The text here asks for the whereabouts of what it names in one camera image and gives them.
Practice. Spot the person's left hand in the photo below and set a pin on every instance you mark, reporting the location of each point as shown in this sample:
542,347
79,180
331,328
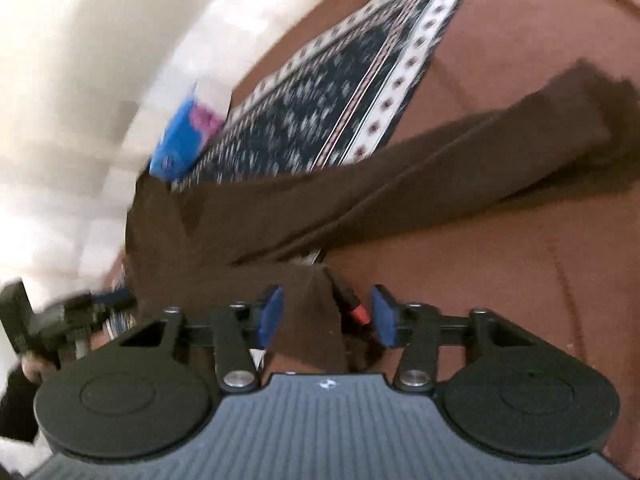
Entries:
37,367

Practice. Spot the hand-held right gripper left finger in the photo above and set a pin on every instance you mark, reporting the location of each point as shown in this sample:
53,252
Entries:
270,317

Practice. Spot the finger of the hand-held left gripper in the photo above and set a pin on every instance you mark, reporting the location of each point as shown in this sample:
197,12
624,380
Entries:
115,301

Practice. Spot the navy patterned mat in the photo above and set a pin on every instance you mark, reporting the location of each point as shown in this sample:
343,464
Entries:
325,85

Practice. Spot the dark brown pants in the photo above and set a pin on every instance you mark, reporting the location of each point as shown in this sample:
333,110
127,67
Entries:
350,195

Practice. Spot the light sheer curtain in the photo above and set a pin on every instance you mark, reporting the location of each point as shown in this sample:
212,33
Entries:
75,110

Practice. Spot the blue tissue pack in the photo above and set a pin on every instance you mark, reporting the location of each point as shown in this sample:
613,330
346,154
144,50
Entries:
180,140

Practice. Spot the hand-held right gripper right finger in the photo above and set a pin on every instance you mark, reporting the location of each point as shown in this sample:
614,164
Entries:
385,317

